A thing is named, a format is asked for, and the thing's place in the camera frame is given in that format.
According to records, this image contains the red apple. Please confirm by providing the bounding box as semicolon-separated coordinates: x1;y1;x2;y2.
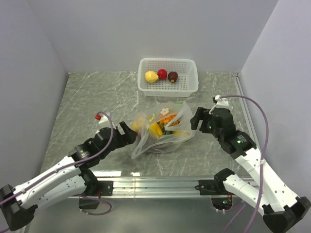
157;69;168;80

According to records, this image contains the yellow lemon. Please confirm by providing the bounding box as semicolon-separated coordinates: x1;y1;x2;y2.
144;70;159;83

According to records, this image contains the orange spiky pineapple toy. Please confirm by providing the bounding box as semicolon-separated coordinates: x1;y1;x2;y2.
158;114;180;127

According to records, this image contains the white perforated plastic basket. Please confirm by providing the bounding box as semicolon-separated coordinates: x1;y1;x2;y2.
137;58;199;98

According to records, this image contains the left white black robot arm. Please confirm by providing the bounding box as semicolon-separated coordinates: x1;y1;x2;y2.
0;122;138;231

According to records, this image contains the dark purple passion fruit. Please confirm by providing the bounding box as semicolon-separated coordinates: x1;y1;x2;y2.
168;71;178;83

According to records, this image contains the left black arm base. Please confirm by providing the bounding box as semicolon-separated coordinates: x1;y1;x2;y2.
78;170;114;213

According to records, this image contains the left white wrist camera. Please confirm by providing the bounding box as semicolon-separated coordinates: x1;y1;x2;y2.
95;114;110;128

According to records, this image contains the transparent plastic bag with fruit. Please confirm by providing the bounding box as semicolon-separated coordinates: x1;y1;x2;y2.
131;101;195;159

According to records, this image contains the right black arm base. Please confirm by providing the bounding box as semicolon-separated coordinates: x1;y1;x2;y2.
195;180;241;212

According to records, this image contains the aluminium mounting rail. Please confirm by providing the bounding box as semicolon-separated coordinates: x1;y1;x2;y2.
14;176;284;233

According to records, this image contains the yellow bell pepper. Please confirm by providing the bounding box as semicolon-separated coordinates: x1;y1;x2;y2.
149;123;163;138

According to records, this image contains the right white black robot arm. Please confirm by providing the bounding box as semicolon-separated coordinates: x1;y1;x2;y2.
190;107;311;233

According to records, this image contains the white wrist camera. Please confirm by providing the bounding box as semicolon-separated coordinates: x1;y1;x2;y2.
213;95;229;109
95;114;110;128

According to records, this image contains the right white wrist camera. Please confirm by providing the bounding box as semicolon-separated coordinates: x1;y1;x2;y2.
213;95;229;109

